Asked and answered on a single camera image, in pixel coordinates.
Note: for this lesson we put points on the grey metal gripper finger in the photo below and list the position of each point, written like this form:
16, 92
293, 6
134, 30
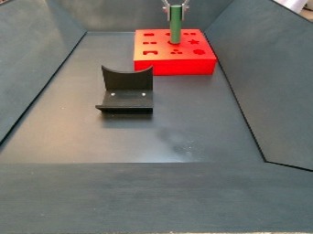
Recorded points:
184, 7
166, 9

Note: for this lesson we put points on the green cylinder peg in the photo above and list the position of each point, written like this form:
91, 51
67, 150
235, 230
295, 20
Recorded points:
175, 10

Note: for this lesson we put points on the red shape sorter box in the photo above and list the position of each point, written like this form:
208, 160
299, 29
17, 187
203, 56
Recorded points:
187, 58

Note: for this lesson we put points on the black curved holder stand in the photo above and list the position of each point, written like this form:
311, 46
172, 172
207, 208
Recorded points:
128, 91

